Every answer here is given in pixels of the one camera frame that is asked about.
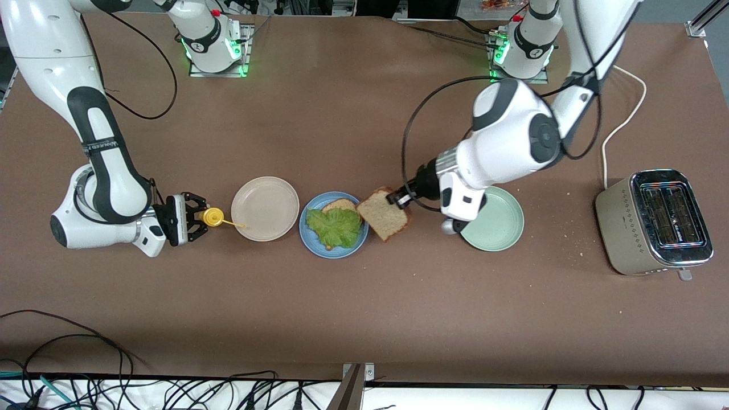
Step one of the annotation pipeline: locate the yellow mustard squeeze bottle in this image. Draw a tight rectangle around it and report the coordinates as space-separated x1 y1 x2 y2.
203 208 247 229

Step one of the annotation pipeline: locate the brown bread slice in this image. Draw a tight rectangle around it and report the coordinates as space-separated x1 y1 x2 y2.
321 199 361 251
356 187 411 243

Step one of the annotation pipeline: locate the green lettuce leaf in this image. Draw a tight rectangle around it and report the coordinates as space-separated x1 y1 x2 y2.
306 207 363 249

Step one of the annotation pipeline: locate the blue round plate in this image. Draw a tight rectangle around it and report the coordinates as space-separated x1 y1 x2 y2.
299 191 370 260

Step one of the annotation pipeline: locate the beige round plate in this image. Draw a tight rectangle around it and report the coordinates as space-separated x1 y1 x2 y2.
231 176 300 242

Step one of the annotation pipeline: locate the mint green round plate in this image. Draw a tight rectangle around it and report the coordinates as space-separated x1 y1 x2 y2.
455 185 525 252

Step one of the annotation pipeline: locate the beige metal toaster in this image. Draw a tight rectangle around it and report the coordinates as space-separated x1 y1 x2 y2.
595 169 714 281

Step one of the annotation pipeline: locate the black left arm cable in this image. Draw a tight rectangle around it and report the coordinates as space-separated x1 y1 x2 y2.
400 0 638 212

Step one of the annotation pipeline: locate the black base power cable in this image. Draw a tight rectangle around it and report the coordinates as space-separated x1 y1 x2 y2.
399 16 505 52

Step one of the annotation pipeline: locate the black looped floor cable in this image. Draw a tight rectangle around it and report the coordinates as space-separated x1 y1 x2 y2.
0 309 134 393

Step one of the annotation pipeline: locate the tangled black cable bundle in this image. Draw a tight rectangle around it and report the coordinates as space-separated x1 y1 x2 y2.
134 370 328 410

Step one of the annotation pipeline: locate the grey metal table bracket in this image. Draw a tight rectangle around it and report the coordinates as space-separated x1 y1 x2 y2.
327 363 375 410

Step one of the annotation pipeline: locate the teal cable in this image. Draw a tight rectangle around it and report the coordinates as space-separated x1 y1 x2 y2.
0 370 75 410

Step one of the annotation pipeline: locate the white toaster power cord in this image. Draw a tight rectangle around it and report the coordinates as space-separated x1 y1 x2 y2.
603 64 648 190

